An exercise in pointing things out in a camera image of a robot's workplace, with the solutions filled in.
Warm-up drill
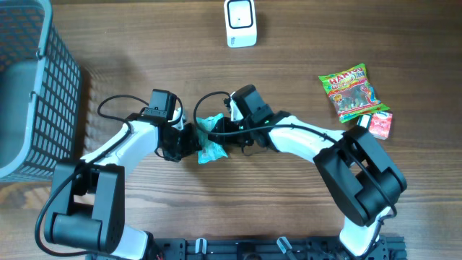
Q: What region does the black cable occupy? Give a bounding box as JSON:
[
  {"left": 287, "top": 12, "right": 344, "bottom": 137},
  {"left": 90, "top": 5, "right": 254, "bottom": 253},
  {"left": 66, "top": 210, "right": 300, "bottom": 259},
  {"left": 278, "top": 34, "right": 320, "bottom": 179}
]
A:
[
  {"left": 193, "top": 90, "right": 398, "bottom": 257},
  {"left": 34, "top": 94, "right": 185, "bottom": 258}
]

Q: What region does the light blue white packet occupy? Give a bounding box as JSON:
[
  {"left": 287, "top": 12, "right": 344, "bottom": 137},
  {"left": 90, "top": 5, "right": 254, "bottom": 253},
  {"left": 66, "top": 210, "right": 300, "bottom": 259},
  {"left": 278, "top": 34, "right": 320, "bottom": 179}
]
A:
[{"left": 197, "top": 113, "right": 227, "bottom": 164}]

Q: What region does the small orange white packet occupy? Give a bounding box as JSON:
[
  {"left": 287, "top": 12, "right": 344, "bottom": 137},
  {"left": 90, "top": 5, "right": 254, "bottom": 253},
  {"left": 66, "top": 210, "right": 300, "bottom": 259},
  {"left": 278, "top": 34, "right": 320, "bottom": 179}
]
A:
[{"left": 368, "top": 111, "right": 393, "bottom": 140}]

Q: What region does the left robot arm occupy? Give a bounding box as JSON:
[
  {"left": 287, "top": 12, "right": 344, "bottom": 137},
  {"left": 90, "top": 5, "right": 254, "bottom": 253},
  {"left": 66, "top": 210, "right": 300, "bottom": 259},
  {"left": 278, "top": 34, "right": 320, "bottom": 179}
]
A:
[{"left": 35, "top": 90, "right": 199, "bottom": 259}]

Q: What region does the grey plastic shopping basket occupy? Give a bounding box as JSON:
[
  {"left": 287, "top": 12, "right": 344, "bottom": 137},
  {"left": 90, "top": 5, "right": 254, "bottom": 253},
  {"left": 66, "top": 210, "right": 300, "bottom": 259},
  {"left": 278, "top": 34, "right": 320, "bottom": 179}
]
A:
[{"left": 1, "top": 0, "right": 82, "bottom": 183}]

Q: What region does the left black cable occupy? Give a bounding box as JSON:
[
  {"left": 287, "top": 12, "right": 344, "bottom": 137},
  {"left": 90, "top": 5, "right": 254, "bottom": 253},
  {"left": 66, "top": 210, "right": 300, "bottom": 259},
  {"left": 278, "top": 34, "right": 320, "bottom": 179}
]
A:
[{"left": 34, "top": 94, "right": 185, "bottom": 258}]

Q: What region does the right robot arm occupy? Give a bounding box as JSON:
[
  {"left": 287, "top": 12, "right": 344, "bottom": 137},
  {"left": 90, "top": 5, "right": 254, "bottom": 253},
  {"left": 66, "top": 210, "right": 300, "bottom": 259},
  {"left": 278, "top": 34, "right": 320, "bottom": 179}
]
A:
[{"left": 208, "top": 84, "right": 407, "bottom": 259}]

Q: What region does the right black cable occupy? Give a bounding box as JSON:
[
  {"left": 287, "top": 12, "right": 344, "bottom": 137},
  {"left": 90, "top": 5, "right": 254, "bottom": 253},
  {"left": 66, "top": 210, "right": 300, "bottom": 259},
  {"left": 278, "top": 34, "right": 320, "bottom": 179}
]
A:
[{"left": 193, "top": 90, "right": 398, "bottom": 257}]

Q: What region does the white barcode scanner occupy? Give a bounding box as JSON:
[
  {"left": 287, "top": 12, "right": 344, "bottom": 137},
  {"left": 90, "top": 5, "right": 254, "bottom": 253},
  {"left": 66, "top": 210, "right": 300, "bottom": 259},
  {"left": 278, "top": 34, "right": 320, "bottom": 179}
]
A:
[{"left": 223, "top": 0, "right": 258, "bottom": 48}]

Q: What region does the green candy bag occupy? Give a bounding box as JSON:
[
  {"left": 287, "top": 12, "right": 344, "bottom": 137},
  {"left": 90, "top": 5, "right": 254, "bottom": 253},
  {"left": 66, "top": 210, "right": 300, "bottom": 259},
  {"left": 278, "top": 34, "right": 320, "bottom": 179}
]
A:
[{"left": 318, "top": 64, "right": 390, "bottom": 123}]

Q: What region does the green white boxed item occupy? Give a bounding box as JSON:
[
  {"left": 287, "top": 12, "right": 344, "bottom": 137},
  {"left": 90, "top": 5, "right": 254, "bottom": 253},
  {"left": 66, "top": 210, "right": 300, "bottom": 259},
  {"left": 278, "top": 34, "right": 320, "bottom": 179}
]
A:
[{"left": 357, "top": 114, "right": 372, "bottom": 129}]

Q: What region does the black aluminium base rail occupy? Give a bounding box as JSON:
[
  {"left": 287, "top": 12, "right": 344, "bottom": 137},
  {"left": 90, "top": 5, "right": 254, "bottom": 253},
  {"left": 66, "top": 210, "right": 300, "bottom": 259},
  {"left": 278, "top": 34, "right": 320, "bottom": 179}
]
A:
[{"left": 84, "top": 236, "right": 408, "bottom": 260}]

